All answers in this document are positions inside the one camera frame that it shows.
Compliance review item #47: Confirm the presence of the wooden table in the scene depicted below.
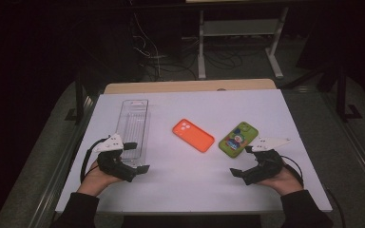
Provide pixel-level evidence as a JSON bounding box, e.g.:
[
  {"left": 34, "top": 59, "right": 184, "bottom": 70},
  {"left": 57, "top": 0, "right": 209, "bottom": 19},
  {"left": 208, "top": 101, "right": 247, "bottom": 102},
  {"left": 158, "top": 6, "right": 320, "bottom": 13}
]
[{"left": 104, "top": 78, "right": 278, "bottom": 95}]

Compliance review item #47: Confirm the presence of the black cable beside table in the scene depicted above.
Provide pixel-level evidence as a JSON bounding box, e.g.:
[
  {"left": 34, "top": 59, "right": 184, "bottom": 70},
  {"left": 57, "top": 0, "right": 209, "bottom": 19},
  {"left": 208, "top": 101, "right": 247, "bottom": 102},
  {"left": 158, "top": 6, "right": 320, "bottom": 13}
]
[{"left": 325, "top": 188, "right": 347, "bottom": 228}]

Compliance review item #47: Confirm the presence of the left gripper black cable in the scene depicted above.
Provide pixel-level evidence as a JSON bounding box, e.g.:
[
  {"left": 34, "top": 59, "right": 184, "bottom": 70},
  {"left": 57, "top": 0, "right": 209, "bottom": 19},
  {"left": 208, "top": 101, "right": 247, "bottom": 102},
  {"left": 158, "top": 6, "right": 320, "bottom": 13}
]
[{"left": 80, "top": 137, "right": 108, "bottom": 184}]

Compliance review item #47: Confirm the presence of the white metal desk frame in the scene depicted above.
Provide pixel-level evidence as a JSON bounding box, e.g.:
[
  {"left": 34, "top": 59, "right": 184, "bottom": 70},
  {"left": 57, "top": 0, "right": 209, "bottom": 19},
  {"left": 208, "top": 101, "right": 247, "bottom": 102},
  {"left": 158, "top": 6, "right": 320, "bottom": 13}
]
[{"left": 198, "top": 6, "right": 290, "bottom": 80}]

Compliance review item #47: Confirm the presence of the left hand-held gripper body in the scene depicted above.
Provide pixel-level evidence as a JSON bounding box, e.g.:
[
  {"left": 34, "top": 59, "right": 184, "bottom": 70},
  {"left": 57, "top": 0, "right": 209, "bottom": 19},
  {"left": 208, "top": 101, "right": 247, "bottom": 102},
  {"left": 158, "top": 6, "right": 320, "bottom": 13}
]
[{"left": 93, "top": 132, "right": 139, "bottom": 183}]

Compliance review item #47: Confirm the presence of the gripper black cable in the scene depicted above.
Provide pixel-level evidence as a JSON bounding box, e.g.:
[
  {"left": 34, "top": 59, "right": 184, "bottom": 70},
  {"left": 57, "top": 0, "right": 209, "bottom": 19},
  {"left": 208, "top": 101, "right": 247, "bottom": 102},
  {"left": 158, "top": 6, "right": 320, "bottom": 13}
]
[
  {"left": 279, "top": 155, "right": 305, "bottom": 188},
  {"left": 80, "top": 137, "right": 108, "bottom": 184}
]

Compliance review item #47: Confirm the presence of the tangle of floor cables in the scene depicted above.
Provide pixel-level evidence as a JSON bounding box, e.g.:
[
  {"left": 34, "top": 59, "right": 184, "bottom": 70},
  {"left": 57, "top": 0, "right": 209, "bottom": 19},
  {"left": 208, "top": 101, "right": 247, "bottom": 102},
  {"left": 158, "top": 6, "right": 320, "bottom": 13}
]
[{"left": 129, "top": 12, "right": 267, "bottom": 82}]

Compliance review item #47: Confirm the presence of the clear plastic rack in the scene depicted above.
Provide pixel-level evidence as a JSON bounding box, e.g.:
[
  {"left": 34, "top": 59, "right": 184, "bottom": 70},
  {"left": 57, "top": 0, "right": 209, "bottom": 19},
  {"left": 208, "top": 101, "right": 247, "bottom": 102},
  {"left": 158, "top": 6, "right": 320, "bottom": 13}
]
[{"left": 115, "top": 99, "right": 151, "bottom": 168}]

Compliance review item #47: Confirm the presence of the green cartoon phone case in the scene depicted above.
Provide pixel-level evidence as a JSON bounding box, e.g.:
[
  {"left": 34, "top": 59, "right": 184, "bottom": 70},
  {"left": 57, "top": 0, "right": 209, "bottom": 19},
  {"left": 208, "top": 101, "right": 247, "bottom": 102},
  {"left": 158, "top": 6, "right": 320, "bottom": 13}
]
[{"left": 218, "top": 121, "right": 259, "bottom": 160}]

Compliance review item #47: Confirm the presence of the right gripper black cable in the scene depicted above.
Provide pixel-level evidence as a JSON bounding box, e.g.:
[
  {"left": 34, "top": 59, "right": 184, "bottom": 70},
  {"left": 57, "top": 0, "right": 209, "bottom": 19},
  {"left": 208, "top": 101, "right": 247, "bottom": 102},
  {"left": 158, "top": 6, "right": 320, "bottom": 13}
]
[{"left": 279, "top": 155, "right": 305, "bottom": 188}]

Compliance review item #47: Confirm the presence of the person's right hand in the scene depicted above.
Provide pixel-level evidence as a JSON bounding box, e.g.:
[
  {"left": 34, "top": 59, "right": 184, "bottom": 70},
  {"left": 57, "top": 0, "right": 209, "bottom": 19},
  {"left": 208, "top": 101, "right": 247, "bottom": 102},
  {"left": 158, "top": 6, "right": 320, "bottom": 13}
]
[{"left": 256, "top": 164, "right": 303, "bottom": 197}]

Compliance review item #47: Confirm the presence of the person's left hand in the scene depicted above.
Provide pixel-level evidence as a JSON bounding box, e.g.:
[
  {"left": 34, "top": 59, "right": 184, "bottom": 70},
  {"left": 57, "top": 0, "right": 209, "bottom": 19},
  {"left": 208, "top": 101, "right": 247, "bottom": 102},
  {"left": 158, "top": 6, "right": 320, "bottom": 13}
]
[{"left": 76, "top": 160, "right": 123, "bottom": 198}]

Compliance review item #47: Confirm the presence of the black metal stand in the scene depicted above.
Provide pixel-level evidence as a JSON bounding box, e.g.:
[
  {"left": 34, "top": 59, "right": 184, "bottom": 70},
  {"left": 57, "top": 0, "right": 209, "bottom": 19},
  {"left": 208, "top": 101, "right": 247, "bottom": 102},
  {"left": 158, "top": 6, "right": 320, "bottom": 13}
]
[
  {"left": 65, "top": 72, "right": 93, "bottom": 124},
  {"left": 336, "top": 63, "right": 364, "bottom": 123}
]

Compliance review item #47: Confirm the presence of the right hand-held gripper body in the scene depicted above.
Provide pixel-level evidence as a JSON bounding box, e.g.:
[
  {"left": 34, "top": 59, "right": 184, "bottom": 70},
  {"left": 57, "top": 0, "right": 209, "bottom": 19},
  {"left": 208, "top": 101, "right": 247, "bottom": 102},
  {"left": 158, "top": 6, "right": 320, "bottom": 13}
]
[{"left": 242, "top": 136, "right": 293, "bottom": 186}]

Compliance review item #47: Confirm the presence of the orange phone case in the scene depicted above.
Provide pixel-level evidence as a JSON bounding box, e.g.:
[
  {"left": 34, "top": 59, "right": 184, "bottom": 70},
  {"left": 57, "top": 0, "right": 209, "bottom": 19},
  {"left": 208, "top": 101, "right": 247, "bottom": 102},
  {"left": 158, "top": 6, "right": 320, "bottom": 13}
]
[{"left": 171, "top": 118, "right": 216, "bottom": 154}]

